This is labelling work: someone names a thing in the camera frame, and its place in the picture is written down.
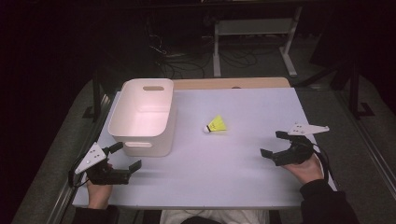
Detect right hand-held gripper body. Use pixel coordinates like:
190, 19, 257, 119
271, 122, 331, 167

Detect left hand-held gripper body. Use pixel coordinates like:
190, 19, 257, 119
74, 142, 132, 187

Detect white plastic bin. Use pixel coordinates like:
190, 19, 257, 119
107, 77, 176, 158

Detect yellow shuttlecock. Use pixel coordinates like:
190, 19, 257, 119
202, 114, 228, 134

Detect person's right hand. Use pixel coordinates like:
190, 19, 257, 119
280, 153, 325, 186

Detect person's left hand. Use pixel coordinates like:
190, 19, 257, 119
86, 162, 114, 210

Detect black metal stand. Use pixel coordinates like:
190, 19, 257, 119
294, 57, 376, 121
81, 68, 109, 123

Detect person's light trousers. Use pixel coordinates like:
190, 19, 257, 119
159, 208, 271, 224

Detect wooden table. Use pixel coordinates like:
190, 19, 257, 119
172, 77, 292, 91

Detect left hand-held gripper cable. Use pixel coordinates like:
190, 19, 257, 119
67, 155, 92, 189

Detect hand-held gripper cable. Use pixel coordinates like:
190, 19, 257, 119
67, 155, 92, 189
312, 144, 332, 182

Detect right hand-held gripper cable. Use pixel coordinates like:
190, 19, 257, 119
312, 144, 332, 182

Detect metal floor rail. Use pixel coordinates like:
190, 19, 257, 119
334, 90, 396, 201
46, 92, 114, 224

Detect black floor cables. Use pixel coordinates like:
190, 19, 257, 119
145, 18, 260, 79

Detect white metal desk frame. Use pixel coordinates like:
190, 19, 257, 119
212, 6, 304, 78

